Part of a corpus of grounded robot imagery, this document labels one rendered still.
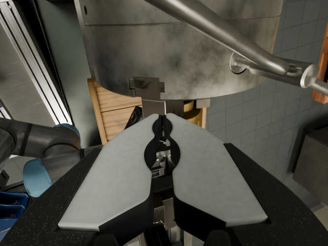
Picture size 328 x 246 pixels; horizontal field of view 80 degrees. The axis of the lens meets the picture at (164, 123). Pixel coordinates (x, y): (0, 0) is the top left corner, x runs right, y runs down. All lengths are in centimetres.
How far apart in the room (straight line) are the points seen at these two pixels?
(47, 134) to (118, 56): 30
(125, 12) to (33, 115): 118
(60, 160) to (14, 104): 96
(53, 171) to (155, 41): 30
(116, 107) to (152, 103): 33
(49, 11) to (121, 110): 47
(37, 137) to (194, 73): 37
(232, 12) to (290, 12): 197
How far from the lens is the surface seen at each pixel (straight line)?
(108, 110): 61
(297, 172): 329
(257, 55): 17
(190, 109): 41
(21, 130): 51
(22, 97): 135
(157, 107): 29
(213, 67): 25
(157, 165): 45
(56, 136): 51
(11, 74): 132
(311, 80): 22
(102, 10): 28
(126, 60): 26
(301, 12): 232
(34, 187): 44
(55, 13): 90
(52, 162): 44
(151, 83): 26
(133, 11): 25
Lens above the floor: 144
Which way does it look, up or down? 56 degrees down
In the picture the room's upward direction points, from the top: 142 degrees clockwise
